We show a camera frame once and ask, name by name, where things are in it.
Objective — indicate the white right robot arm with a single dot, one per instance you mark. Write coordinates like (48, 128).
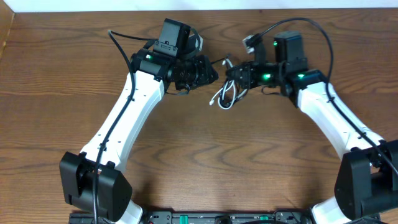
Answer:
(367, 178)

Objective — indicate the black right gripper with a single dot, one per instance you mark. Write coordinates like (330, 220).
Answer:
(244, 74)

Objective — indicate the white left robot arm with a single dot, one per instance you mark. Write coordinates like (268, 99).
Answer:
(93, 180)

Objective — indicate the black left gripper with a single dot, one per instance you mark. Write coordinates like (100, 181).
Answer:
(202, 72)

